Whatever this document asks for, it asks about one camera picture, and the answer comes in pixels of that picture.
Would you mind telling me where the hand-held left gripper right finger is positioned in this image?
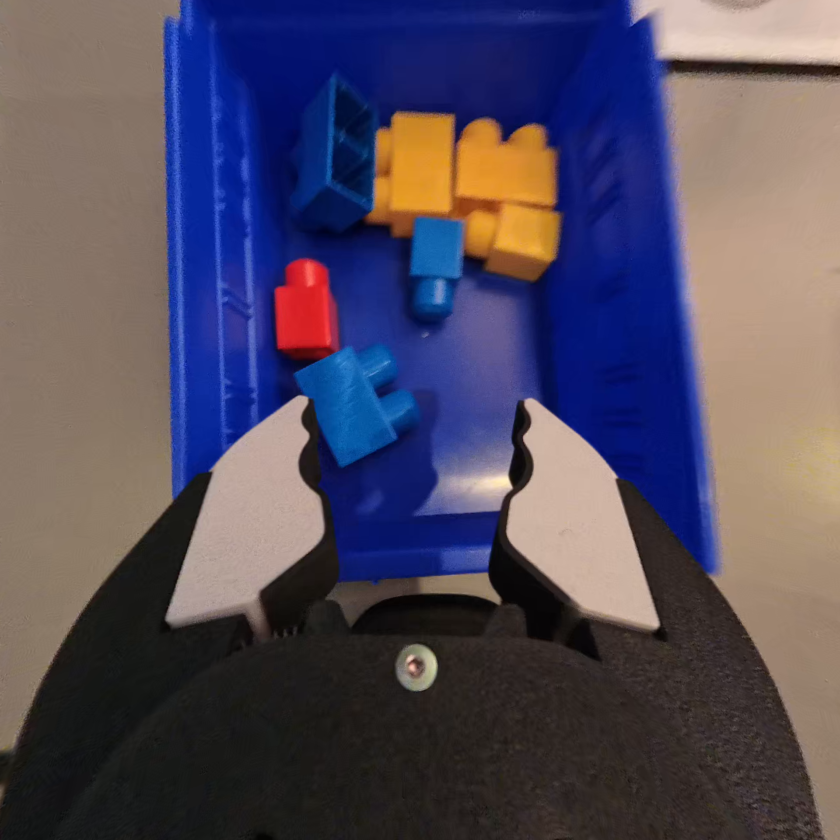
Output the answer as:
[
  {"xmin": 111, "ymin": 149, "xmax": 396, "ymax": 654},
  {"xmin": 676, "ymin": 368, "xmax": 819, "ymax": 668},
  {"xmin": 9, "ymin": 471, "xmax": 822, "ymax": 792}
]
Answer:
[{"xmin": 489, "ymin": 398, "xmax": 662, "ymax": 642}]

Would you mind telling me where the blue plastic bin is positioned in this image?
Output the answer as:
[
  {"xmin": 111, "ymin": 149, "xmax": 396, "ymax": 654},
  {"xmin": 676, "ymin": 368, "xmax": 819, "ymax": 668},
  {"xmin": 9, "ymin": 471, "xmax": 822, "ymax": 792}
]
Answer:
[{"xmin": 163, "ymin": 0, "xmax": 719, "ymax": 583}]

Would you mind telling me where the white board stand base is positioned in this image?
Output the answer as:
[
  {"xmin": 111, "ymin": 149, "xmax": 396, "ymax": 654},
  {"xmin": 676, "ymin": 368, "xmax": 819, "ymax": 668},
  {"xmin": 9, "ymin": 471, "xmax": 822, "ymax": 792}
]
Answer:
[{"xmin": 633, "ymin": 0, "xmax": 840, "ymax": 65}]

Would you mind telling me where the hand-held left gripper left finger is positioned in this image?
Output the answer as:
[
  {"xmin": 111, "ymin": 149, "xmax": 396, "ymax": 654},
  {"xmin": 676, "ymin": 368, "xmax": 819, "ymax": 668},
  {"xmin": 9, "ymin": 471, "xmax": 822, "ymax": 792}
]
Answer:
[{"xmin": 164, "ymin": 394, "xmax": 340, "ymax": 641}]

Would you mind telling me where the pile of loose coloured blocks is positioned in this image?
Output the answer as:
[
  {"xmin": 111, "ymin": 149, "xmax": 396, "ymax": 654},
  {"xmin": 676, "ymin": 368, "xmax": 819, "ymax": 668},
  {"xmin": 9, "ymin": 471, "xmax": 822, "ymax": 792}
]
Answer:
[{"xmin": 274, "ymin": 72, "xmax": 563, "ymax": 361}]

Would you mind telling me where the black round pad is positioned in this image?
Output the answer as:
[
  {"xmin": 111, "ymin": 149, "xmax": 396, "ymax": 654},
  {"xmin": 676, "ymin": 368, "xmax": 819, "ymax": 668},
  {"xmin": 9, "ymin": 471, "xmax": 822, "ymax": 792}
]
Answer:
[{"xmin": 351, "ymin": 592, "xmax": 500, "ymax": 636}]

